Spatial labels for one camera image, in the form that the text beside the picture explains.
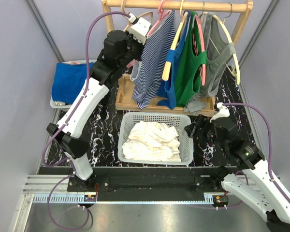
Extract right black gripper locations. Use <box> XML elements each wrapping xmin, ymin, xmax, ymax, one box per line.
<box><xmin>183</xmin><ymin>113</ymin><xmax>227</xmax><ymax>151</ymax></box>

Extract blue white striped tank top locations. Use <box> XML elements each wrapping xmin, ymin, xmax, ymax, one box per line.
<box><xmin>130</xmin><ymin>10</ymin><xmax>176</xmax><ymax>110</ymax></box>

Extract grey plastic laundry basket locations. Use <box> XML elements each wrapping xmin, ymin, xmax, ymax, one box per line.
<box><xmin>117</xmin><ymin>112</ymin><xmax>194</xmax><ymax>165</ymax></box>

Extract wooden clothes rack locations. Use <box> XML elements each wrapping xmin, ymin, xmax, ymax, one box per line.
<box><xmin>101</xmin><ymin>0</ymin><xmax>253</xmax><ymax>116</ymax></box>

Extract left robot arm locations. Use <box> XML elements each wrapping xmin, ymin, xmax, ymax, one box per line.
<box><xmin>46</xmin><ymin>29</ymin><xmax>147</xmax><ymax>191</ymax></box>

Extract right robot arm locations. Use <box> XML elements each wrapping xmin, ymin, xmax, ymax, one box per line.
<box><xmin>185</xmin><ymin>115</ymin><xmax>290</xmax><ymax>232</ymax></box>

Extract empty beige hanger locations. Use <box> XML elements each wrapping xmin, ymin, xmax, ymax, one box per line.
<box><xmin>120</xmin><ymin>0</ymin><xmax>153</xmax><ymax>31</ymax></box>

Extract cream wooden hanger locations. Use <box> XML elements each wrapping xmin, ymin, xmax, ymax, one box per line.
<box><xmin>162</xmin><ymin>0</ymin><xmax>188</xmax><ymax>81</ymax></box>

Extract green tank top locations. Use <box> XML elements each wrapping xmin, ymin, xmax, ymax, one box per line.
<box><xmin>174</xmin><ymin>11</ymin><xmax>207</xmax><ymax>107</ymax></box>

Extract grey tank top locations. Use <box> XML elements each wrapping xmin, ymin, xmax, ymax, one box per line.
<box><xmin>184</xmin><ymin>12</ymin><xmax>238</xmax><ymax>116</ymax></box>

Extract cream hanger with grey top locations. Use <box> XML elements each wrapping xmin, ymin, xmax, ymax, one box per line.
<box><xmin>199</xmin><ymin>1</ymin><xmax>240</xmax><ymax>85</ymax></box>

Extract white crumpled garments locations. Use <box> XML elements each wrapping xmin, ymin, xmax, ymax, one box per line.
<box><xmin>121</xmin><ymin>121</ymin><xmax>181</xmax><ymax>162</ymax></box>

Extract blue folded cloth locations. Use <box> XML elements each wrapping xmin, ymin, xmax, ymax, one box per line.
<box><xmin>51</xmin><ymin>62</ymin><xmax>96</xmax><ymax>104</ymax></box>

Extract black marble pattern mat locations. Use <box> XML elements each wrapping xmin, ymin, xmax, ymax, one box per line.
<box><xmin>45</xmin><ymin>68</ymin><xmax>255</xmax><ymax>167</ymax></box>

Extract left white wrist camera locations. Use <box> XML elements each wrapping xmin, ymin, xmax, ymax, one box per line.
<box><xmin>128</xmin><ymin>13</ymin><xmax>151</xmax><ymax>45</ymax></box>

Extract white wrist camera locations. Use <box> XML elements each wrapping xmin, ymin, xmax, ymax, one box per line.
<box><xmin>210</xmin><ymin>102</ymin><xmax>230</xmax><ymax>123</ymax></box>
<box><xmin>128</xmin><ymin>13</ymin><xmax>151</xmax><ymax>45</ymax></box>

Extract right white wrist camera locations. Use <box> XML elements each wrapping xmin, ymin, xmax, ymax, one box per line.
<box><xmin>210</xmin><ymin>102</ymin><xmax>230</xmax><ymax>123</ymax></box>

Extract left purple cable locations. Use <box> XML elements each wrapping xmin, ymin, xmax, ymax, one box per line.
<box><xmin>42</xmin><ymin>11</ymin><xmax>136</xmax><ymax>230</ymax></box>

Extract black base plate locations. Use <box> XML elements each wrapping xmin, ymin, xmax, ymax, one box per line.
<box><xmin>67</xmin><ymin>167</ymin><xmax>237</xmax><ymax>203</ymax></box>

